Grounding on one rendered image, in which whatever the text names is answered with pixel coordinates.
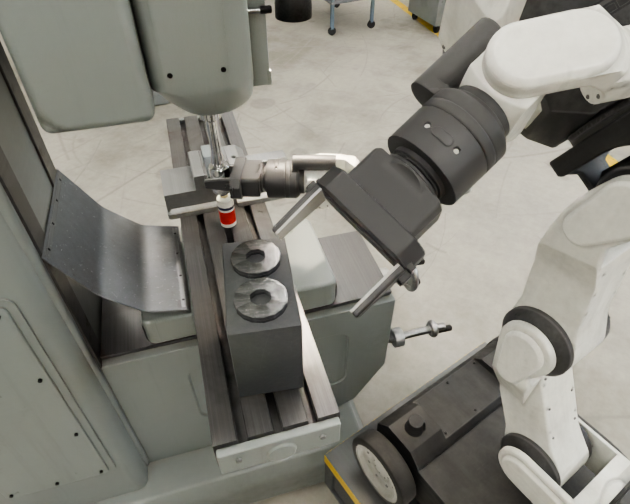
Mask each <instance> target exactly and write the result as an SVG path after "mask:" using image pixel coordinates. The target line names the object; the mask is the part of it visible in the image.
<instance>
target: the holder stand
mask: <svg viewBox="0 0 630 504"><path fill-rule="evenodd" d="M222 251H223V270H224V289H225V308H226V327H227V338H228V343H229V348H230V353H231V358H232V363H233V368H234V373H235V378H236V382H237V387H238V392H239V396H240V397H244V396H250V395H257V394H263V393H270V392H276V391H282V390H289V389H295V388H302V387H303V386H304V378H303V344H302V323H301V317H300V312H299V307H298V302H297V297H296V292H295V287H294V282H293V277H292V271H291V266H290V261H289V256H288V251H287V246H286V241H285V238H282V239H280V238H279V237H278V238H269V239H261V240H250V241H243V242H235V243H226V244H223V245H222Z"/></svg>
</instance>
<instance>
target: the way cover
mask: <svg viewBox="0 0 630 504"><path fill-rule="evenodd" d="M65 182H66V183H65ZM70 183H71V184H72V185H71V184H70ZM64 195H65V196H64ZM61 209H62V211H61ZM82 213H83V214H82ZM93 216H95V217H93ZM47 222H48V223H49V224H48V223H47V227H46V233H45V241H44V247H43V253H42V256H41V259H43V260H44V261H46V262H47V263H49V264H50V265H52V266H53V267H55V268H56V269H58V270H59V271H61V272H62V273H64V274H65V275H67V276H68V277H70V278H71V279H73V280H74V281H76V282H77V283H79V284H80V285H82V286H83V287H85V288H86V289H88V290H89V291H91V292H92V293H94V294H95V295H97V296H99V297H102V298H104V299H107V300H110V301H113V302H116V303H119V304H122V305H125V306H128V307H131V308H134V309H137V310H140V311H144V312H172V311H190V308H189V300H188V293H187V285H186V278H185V271H184V263H183V256H182V249H181V241H180V234H179V226H155V225H141V224H138V223H136V222H134V221H132V220H130V219H127V218H125V217H123V216H121V215H119V214H117V213H114V212H112V211H110V210H108V209H106V208H104V207H102V206H101V205H100V204H98V203H97V202H96V201H95V200H94V199H92V198H91V197H90V196H89V195H88V194H87V193H85V192H84V191H83V190H82V189H81V188H80V187H78V186H77V185H76V184H75V183H74V182H72V181H71V180H70V179H69V178H68V177H67V176H65V175H64V174H63V173H62V172H61V171H59V170H58V169H56V176H55V182H54V186H53V192H52V197H51V203H50V209H49V215H48V221H47ZM130 223H131V224H130ZM77 225H78V226H77ZM170 227H171V228H170ZM75 228H76V229H75ZM172 229H173V231H172ZM67 230H68V232H67ZM106 232H107V233H106ZM137 234H138V235H137ZM128 236H129V238H128ZM69 237H70V238H69ZM133 238H135V239H133ZM171 238H172V239H171ZM155 239H157V240H155ZM170 240H172V241H170ZM65 244H66V245H67V246H66V245H65ZM141 244H142V245H141ZM50 245H51V246H50ZM60 245H61V246H60ZM63 245H64V246H63ZM56 246H57V247H56ZM100 246H101V247H100ZM103 246H105V247H103ZM161 246H162V247H161ZM169 246H170V247H169ZM106 247H107V248H106ZM94 248H95V250H94ZM61 249H62V251H61ZM85 249H86V250H85ZM132 250H133V251H132ZM152 251H153V252H152ZM106 252H107V253H106ZM178 253H179V254H178ZM48 255H49V256H48ZM158 256H159V257H158ZM68 258H69V259H68ZM128 258H129V259H128ZM139 258H140V259H139ZM143 262H144V263H143ZM64 264H65V265H64ZM81 264H82V265H81ZM80 265H81V266H80ZM119 265H120V266H119ZM137 265H138V266H137ZM172 266H173V267H172ZM87 268H88V269H87ZM143 268H144V269H143ZM72 269H74V270H72ZM84 269H85V271H84ZM174 270H176V271H174ZM91 271H92V272H91ZM133 271H134V272H133ZM117 274H118V275H117ZM150 277H151V278H150ZM176 277H178V278H176ZM164 279H166V280H164ZM87 281H88V282H87ZM147 282H148V283H147ZM140 283H141V284H140ZM137 285H138V287H137ZM162 285H163V286H162ZM144 286H145V287H147V288H145V287H144ZM172 286H173V287H172ZM123 287H125V288H123ZM157 287H159V288H157ZM167 289H169V290H167ZM120 290H121V291H120ZM132 290H133V291H132ZM179 290H180V291H179ZM112 292H113V293H112ZM114 294H115V296H114ZM134 294H135V295H134ZM116 296H117V297H116ZM134 296H135V297H134ZM124 297H126V298H124ZM172 299H174V300H172ZM152 300H153V301H152ZM177 300H178V301H177ZM162 301H163V302H162ZM135 302H136V303H135ZM160 302H161V303H160ZM159 303H160V304H159Z"/></svg>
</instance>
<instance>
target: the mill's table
mask: <svg viewBox="0 0 630 504"><path fill-rule="evenodd" d="M166 123H167V130H168V137H169V144H170V151H171V158H172V165H173V168H179V167H185V166H190V162H189V157H188V152H190V151H198V150H200V151H201V146H203V145H209V140H208V134H207V128H206V123H205V121H202V120H200V119H199V116H197V115H194V116H186V117H184V118H171V119H166ZM217 124H218V130H219V137H220V143H221V147H223V146H228V145H236V146H238V147H240V148H242V150H243V152H244V155H245V156H247V155H248V153H247V150H246V147H245V144H244V142H243V139H242V136H241V133H240V130H239V128H238V125H237V122H236V119H235V116H234V114H233V111H230V112H226V113H222V117H221V118H220V119H219V120H217ZM234 207H235V214H236V225H235V226H233V227H231V228H225V227H223V226H222V225H221V222H220V216H219V211H216V212H210V213H205V214H200V215H195V216H189V217H184V218H180V222H181V229H182V236H183V243H184V250H185V257H186V264H187V271H188V278H189V285H190V292H191V299H192V306H193V313H194V320H195V327H196V334H197V341H198V348H199V355H200V362H201V370H202V377H203V384H204V391H205V398H206V405H207V412H208V419H209V426H210V433H211V440H212V447H213V450H214V453H215V457H216V460H217V463H218V466H219V467H220V470H221V473H222V474H226V473H230V472H234V471H237V470H241V469H245V468H248V467H252V466H256V465H259V464H263V463H266V462H270V461H279V460H284V459H286V458H289V457H290V456H292V455H293V454H296V453H300V452H303V451H307V450H310V449H314V448H317V447H321V446H324V445H328V444H331V443H335V442H338V441H339V440H340V427H341V422H340V410H339V407H338V405H337V402H336V399H335V396H334V393H333V391H332V388H331V385H330V382H329V380H328V377H327V374H326V371H325V368H324V366H323V363H322V360H321V357H320V354H319V352H318V349H317V346H316V343H315V340H314V338H313V335H312V332H311V329H310V326H309V324H308V321H307V318H306V315H305V312H304V310H303V307H302V304H301V301H300V298H299V296H298V293H297V290H296V287H295V284H294V287H295V292H296V297H297V302H298V307H299V312H300V317H301V323H302V344H303V378H304V386H303V387H302V388H295V389H289V390H282V391H276V392H270V393H263V394H257V395H250V396H244V397H240V396H239V392H238V387H237V382H236V378H235V373H234V368H233V363H232V358H231V353H230V348H229V343H228V338H227V327H226V308H225V289H224V270H223V251H222V245H223V244H226V243H235V242H243V241H250V240H261V239H269V238H278V237H277V235H276V234H275V233H274V232H273V231H272V228H273V223H272V220H271V217H270V214H269V212H268V209H267V206H266V203H265V202H263V203H258V204H252V205H247V206H242V207H238V205H237V204H234Z"/></svg>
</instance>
